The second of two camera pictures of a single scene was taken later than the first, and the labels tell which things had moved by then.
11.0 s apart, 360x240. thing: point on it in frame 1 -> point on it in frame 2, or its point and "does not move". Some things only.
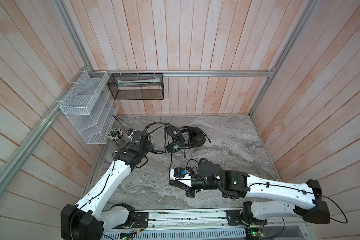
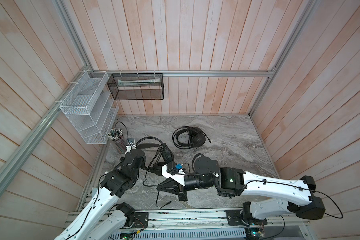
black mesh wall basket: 137,86 does not move
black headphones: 174,141 -> 163,155
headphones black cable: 165,128 -> 154,185
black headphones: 193,136 does not move
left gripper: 150,146 -> 143,165
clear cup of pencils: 115,135 does not move
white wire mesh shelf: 90,107 does not move
